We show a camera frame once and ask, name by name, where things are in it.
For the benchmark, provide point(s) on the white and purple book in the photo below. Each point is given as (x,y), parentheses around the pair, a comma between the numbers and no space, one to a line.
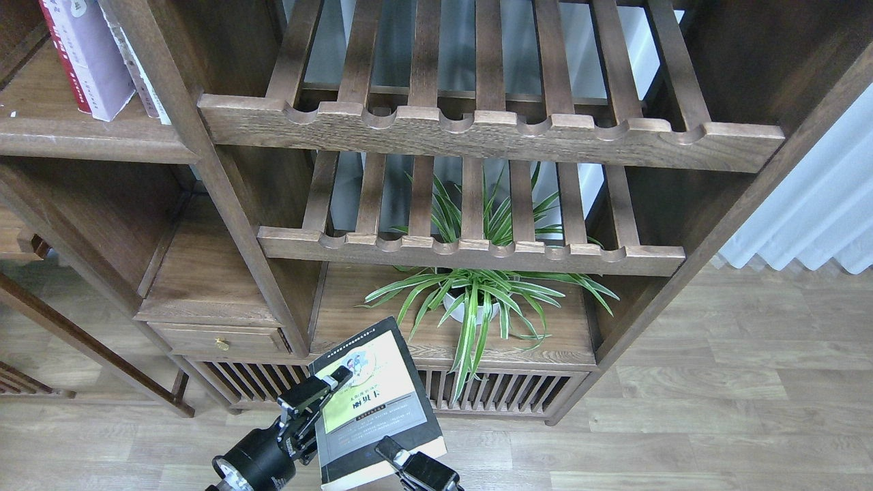
(93,51)

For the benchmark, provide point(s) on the upright books on left shelf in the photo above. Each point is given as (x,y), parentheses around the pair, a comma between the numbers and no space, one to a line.
(144,87)

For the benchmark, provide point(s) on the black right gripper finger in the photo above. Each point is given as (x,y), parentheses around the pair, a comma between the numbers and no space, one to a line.
(417,471)

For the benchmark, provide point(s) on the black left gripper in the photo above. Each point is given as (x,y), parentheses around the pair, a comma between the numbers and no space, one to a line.
(265,459)

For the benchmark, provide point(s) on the white curtain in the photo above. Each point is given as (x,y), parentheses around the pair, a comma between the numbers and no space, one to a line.
(822,211)

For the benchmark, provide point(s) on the dark wooden bookshelf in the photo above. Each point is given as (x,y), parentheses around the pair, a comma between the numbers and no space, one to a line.
(632,138)

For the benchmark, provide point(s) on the yellow and black book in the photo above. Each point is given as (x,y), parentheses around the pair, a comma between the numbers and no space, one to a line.
(385,397)

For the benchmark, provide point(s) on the red cover book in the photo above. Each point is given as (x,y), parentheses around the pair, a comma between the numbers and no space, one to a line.
(57,40)

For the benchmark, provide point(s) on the green spider plant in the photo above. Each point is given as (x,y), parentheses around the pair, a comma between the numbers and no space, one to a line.
(479,295)

